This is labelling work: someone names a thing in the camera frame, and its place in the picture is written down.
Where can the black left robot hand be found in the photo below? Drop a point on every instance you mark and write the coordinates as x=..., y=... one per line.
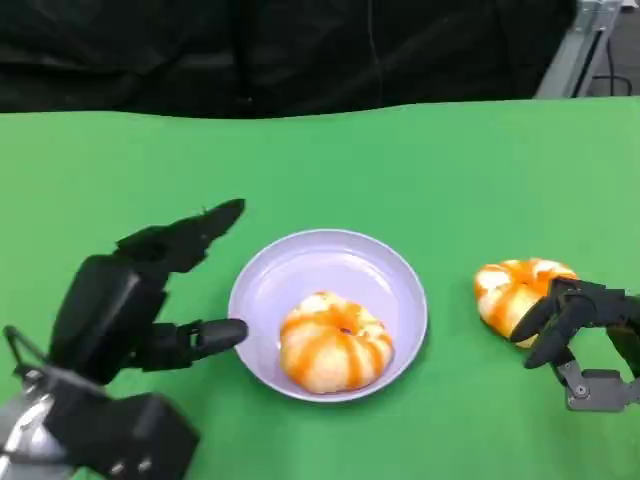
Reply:
x=110, y=310

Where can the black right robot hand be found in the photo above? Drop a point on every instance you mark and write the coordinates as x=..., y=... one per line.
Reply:
x=590, y=310

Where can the green table cloth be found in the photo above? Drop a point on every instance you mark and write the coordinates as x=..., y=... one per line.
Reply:
x=320, y=175

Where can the black curtain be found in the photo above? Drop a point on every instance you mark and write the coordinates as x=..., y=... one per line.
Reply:
x=200, y=50

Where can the orange white toy bread roll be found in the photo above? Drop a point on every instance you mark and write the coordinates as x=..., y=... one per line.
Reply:
x=335, y=345
x=505, y=295

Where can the aluminium frame post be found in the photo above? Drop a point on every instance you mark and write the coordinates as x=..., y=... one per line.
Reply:
x=572, y=55

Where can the lilac plate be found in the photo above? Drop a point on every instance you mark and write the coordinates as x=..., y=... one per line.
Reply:
x=270, y=280

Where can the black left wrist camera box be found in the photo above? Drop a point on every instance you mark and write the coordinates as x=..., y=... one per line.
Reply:
x=125, y=435

